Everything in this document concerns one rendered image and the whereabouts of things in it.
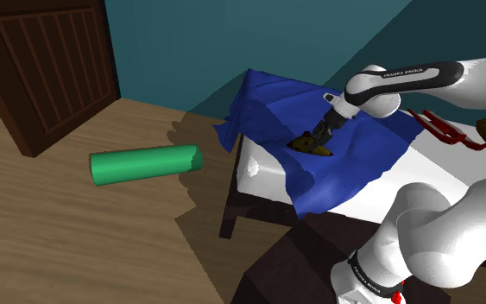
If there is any green cylinder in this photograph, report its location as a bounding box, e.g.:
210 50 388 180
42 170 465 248
89 144 204 187

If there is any yellow brown toy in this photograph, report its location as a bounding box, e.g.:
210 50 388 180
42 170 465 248
286 130 335 158

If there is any dark brown panelled door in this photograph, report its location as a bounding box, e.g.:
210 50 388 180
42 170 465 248
0 0 123 159

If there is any red frame object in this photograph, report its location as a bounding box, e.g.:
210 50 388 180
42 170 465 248
406 108 486 152

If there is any dark robot stand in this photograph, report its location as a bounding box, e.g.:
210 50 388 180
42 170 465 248
230 212 452 304

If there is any blue blanket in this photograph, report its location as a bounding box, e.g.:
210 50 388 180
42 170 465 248
212 68 426 220

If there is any white bed with dark frame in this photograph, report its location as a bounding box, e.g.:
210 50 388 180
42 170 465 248
218 110 486 275

